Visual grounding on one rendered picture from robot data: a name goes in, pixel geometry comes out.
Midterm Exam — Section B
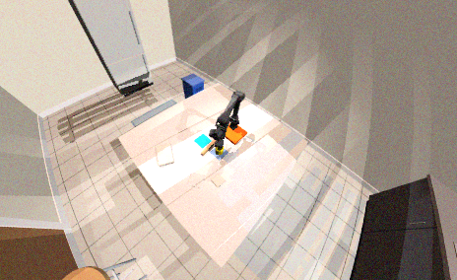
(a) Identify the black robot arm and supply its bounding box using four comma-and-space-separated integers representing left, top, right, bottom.
209, 91, 245, 141

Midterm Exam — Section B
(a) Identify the tan wooden bar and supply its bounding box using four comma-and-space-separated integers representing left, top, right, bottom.
201, 140, 216, 157

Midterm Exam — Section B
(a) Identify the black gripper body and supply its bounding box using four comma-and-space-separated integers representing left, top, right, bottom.
215, 131, 227, 148

